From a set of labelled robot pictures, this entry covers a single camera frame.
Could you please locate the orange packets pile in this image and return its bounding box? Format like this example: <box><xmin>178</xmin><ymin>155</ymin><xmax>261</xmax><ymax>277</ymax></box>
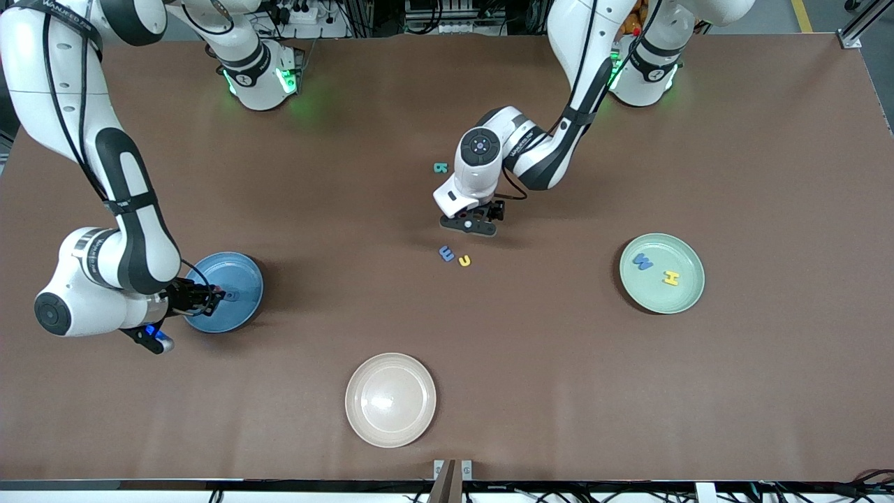
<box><xmin>618</xmin><ymin>0</ymin><xmax>647</xmax><ymax>36</ymax></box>

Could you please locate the light green plate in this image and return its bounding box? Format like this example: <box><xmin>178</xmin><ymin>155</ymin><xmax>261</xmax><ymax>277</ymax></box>
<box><xmin>619</xmin><ymin>233</ymin><xmax>705</xmax><ymax>315</ymax></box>

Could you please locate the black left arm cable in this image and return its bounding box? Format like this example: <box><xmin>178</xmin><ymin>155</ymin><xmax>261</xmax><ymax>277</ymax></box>
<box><xmin>499</xmin><ymin>0</ymin><xmax>664</xmax><ymax>203</ymax></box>

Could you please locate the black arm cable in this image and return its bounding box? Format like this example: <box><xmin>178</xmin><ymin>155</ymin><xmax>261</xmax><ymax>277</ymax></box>
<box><xmin>42</xmin><ymin>0</ymin><xmax>214</xmax><ymax>315</ymax></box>
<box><xmin>499</xmin><ymin>0</ymin><xmax>664</xmax><ymax>203</ymax></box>

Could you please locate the black cable bundle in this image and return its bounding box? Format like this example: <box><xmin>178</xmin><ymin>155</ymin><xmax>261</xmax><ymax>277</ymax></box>
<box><xmin>747</xmin><ymin>469</ymin><xmax>894</xmax><ymax>503</ymax></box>

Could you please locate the table edge rail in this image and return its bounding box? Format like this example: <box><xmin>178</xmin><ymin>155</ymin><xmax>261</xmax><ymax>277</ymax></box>
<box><xmin>0</xmin><ymin>479</ymin><xmax>894</xmax><ymax>503</ymax></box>

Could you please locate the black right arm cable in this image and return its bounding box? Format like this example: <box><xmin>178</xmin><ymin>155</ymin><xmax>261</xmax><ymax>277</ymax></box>
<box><xmin>42</xmin><ymin>0</ymin><xmax>214</xmax><ymax>315</ymax></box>

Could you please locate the aluminium frame post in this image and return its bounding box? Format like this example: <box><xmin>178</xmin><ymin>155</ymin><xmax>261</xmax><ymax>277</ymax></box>
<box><xmin>837</xmin><ymin>0</ymin><xmax>894</xmax><ymax>50</ymax></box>

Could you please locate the white power strip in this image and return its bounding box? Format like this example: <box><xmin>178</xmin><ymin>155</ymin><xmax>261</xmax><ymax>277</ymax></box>
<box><xmin>269</xmin><ymin>2</ymin><xmax>320</xmax><ymax>25</ymax></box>

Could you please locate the blue plate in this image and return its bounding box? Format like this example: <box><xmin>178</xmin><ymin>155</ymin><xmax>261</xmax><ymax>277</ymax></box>
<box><xmin>183</xmin><ymin>251</ymin><xmax>265</xmax><ymax>334</ymax></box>

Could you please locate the beige plate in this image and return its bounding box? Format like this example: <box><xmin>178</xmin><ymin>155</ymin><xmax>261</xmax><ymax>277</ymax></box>
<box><xmin>344</xmin><ymin>352</ymin><xmax>437</xmax><ymax>449</ymax></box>

